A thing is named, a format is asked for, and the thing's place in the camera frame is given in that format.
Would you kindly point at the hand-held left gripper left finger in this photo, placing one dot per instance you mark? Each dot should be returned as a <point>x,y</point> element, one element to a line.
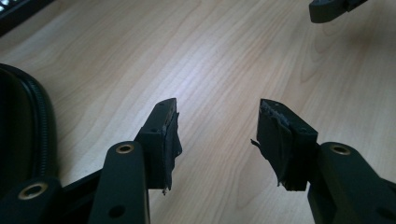
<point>158,146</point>

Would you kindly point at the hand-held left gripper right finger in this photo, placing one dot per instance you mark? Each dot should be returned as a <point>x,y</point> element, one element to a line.
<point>286,146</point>

